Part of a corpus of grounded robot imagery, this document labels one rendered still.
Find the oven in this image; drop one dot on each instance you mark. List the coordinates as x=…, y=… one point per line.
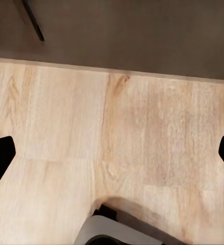
x=18, y=27

